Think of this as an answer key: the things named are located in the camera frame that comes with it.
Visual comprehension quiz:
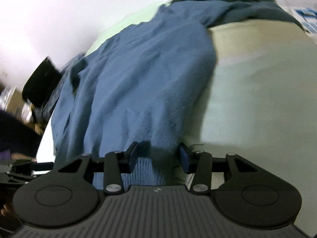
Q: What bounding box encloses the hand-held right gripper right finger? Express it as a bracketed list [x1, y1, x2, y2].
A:
[179, 142, 270, 195]

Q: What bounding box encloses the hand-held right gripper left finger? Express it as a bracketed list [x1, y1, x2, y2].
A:
[53, 141, 139, 195]

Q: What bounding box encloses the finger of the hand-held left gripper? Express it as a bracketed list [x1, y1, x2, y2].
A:
[32, 162, 54, 171]

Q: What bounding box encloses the person's left hand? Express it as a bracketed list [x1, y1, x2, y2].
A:
[0, 203, 16, 220]

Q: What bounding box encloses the black bag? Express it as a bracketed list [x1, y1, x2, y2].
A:
[22, 57, 62, 107]

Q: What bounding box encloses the pastel printed blanket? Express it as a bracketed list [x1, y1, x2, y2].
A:
[36, 2, 317, 228]

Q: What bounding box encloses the blue desk mat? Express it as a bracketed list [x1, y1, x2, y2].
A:
[292, 7, 317, 34]

